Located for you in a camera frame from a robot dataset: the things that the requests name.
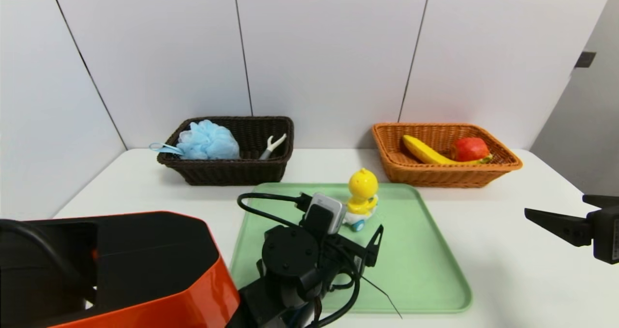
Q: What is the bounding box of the orange wicker basket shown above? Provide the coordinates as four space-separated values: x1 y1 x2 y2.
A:
371 122 524 189

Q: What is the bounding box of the blue mesh bath sponge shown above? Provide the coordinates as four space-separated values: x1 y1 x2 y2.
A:
149 119 241 161

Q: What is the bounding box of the yellow banana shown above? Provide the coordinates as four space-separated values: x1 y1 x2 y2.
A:
402 134 494 165

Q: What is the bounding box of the white peeler grey handle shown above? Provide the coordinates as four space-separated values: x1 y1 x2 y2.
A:
260 134 287 161

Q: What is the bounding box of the red apple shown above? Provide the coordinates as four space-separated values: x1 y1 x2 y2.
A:
452 137 491 163

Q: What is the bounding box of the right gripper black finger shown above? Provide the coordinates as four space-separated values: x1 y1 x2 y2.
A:
582 194 619 209
524 208 593 247

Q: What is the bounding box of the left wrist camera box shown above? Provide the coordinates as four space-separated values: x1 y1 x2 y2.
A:
304 193 347 236

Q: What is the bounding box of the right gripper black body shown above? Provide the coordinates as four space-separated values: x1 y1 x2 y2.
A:
587 205 619 265

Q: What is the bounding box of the dark brown wicker basket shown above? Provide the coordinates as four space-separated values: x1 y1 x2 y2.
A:
157 116 295 186

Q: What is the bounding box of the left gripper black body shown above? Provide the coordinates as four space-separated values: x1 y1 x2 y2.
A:
324 233 368 276

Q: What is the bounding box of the green plastic tray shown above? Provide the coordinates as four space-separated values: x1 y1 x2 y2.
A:
230 182 473 314

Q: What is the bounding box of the yellow duck toy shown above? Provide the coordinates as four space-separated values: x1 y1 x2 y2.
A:
344 167 381 232

